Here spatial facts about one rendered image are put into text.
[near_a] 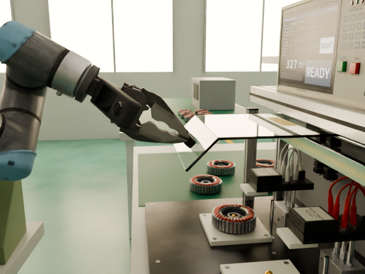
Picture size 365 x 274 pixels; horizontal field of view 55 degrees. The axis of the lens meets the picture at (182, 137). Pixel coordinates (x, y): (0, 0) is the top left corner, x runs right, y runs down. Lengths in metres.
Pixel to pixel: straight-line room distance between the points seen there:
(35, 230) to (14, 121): 0.45
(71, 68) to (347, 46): 0.47
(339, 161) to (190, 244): 0.40
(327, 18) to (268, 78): 4.92
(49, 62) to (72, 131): 4.86
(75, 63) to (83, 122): 4.80
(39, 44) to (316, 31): 0.53
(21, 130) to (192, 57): 4.78
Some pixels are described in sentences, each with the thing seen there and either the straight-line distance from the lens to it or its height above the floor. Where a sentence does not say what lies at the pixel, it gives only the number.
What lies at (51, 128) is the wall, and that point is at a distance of 5.52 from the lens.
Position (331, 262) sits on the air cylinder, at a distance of 0.75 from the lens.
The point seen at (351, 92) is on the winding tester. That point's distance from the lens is 0.67.
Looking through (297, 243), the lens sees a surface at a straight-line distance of 0.67.
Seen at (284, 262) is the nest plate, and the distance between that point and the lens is 0.80.
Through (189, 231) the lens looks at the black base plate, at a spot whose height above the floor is 0.77.
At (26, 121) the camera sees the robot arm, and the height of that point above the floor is 1.09.
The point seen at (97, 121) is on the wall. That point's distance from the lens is 5.39.
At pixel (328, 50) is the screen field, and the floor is 1.21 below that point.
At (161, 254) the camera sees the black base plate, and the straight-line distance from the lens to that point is 0.82.
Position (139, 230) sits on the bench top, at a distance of 0.97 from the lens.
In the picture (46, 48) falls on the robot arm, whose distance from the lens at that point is 0.63.
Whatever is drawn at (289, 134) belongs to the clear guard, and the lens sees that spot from 0.64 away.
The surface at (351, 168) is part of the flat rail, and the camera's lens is 0.61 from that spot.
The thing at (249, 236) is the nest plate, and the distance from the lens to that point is 0.88.
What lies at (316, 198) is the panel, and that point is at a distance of 1.05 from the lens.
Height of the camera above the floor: 1.20
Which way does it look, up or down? 13 degrees down
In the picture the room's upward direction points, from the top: straight up
